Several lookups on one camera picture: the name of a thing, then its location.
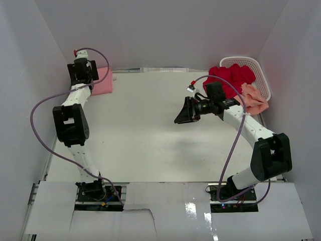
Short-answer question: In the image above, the red t shirt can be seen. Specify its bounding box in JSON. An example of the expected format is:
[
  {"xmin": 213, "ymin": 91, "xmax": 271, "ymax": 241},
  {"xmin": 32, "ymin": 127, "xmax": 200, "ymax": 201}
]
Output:
[{"xmin": 203, "ymin": 64, "xmax": 256, "ymax": 98}]

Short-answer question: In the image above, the peach t shirt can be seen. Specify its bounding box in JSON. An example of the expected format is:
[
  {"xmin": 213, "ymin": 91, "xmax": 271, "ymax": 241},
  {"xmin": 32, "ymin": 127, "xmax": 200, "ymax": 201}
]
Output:
[{"xmin": 241, "ymin": 83, "xmax": 269, "ymax": 115}]

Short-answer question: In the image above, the white plastic basket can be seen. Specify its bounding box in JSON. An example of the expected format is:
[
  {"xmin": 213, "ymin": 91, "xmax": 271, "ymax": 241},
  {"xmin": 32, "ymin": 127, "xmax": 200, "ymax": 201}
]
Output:
[{"xmin": 219, "ymin": 56, "xmax": 271, "ymax": 101}]

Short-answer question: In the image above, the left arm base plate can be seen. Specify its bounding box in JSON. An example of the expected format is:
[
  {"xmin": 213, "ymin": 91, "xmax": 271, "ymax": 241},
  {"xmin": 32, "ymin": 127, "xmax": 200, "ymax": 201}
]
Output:
[{"xmin": 74, "ymin": 182, "xmax": 123, "ymax": 212}]

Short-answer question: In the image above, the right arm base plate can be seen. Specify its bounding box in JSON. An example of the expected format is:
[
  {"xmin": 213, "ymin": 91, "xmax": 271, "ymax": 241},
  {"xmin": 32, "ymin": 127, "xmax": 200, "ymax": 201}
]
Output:
[{"xmin": 207, "ymin": 183, "xmax": 259, "ymax": 213}]

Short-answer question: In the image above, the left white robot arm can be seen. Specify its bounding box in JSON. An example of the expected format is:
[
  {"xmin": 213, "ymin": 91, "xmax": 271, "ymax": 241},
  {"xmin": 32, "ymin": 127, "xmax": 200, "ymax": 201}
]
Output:
[{"xmin": 53, "ymin": 53, "xmax": 106, "ymax": 201}]

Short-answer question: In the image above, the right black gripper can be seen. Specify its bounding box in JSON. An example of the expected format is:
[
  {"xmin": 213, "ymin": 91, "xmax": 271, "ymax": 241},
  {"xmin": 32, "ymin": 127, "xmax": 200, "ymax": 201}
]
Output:
[{"xmin": 174, "ymin": 96, "xmax": 214, "ymax": 124}]

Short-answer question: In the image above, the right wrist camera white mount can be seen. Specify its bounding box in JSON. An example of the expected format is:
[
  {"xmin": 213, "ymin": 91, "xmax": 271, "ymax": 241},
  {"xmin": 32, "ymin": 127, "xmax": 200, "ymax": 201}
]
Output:
[{"xmin": 187, "ymin": 80, "xmax": 199, "ymax": 97}]

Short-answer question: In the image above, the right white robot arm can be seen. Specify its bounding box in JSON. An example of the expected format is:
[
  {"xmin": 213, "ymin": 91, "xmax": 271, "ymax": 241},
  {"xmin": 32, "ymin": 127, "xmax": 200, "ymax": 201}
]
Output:
[{"xmin": 174, "ymin": 82, "xmax": 292, "ymax": 202}]

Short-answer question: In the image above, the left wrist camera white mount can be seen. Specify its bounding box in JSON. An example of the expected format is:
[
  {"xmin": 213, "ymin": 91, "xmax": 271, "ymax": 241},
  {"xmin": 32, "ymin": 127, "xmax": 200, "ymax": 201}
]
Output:
[{"xmin": 73, "ymin": 50, "xmax": 88, "ymax": 59}]

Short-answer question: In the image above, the pink t shirt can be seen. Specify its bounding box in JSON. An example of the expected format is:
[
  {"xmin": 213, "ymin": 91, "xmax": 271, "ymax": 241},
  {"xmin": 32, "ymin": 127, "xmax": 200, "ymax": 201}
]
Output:
[{"xmin": 91, "ymin": 67, "xmax": 113, "ymax": 96}]

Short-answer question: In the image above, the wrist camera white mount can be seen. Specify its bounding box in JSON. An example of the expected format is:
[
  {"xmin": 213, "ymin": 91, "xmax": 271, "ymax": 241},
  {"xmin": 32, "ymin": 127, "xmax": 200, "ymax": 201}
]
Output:
[
  {"xmin": 187, "ymin": 80, "xmax": 199, "ymax": 97},
  {"xmin": 73, "ymin": 50, "xmax": 88, "ymax": 59}
]

